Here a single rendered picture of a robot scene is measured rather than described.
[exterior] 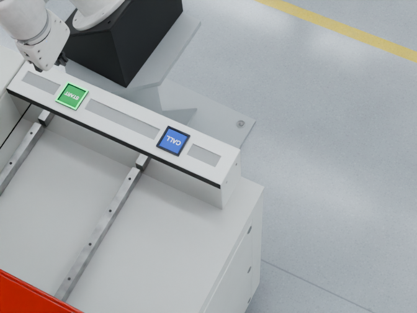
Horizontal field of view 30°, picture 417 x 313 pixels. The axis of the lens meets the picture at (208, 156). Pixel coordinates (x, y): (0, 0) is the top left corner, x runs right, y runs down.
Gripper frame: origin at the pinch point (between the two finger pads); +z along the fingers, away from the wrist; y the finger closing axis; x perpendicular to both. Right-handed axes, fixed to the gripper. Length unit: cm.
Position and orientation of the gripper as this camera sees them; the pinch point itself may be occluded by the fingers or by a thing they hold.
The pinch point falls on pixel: (58, 57)
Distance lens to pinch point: 166.0
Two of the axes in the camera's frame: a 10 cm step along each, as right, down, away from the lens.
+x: -8.9, -3.9, 2.4
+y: 4.4, -8.8, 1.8
